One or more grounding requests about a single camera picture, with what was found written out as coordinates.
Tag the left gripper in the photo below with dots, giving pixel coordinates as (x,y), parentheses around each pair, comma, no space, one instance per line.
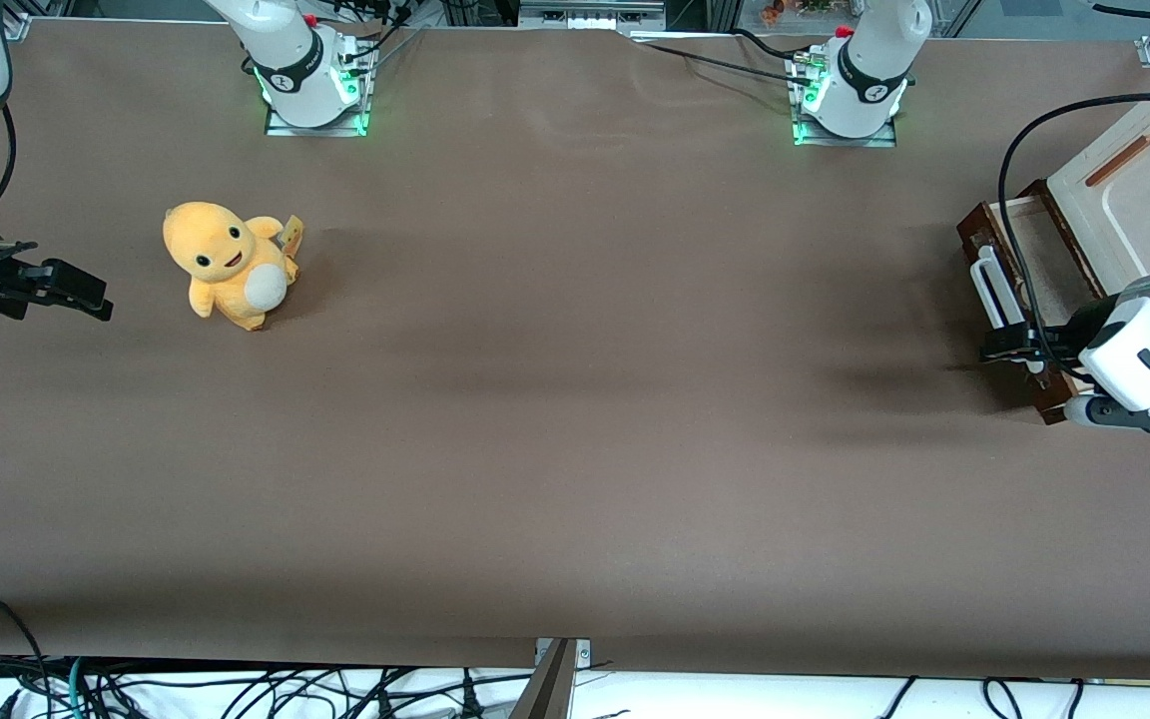
(1084,327)

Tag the dark wood drawer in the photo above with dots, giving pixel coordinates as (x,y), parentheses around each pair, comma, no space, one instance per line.
(1049,250)

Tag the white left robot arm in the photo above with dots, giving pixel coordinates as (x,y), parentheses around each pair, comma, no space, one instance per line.
(864,70)

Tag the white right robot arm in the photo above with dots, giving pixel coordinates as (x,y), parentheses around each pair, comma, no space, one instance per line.
(295,60)

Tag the cream drawer front panel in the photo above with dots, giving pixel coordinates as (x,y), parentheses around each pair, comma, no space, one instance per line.
(1124,215)

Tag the yellow plush toy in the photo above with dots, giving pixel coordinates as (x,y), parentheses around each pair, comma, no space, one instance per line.
(216,250)

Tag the brown table cover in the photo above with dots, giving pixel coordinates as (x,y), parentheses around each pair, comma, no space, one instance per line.
(575,399)

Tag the grey metal rack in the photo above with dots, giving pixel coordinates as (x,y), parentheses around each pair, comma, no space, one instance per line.
(585,15)

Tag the dark metal beam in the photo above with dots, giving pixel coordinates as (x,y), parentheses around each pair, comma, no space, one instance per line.
(553,689)

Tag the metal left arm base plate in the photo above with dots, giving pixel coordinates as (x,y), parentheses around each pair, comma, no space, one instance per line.
(884,138)

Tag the short aluminium frame piece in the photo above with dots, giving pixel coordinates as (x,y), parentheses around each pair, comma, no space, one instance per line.
(16,25)

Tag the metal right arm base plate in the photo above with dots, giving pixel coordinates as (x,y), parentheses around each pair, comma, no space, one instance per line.
(359,118)

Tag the silver metal bracket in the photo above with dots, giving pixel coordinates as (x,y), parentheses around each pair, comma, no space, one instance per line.
(583,654)

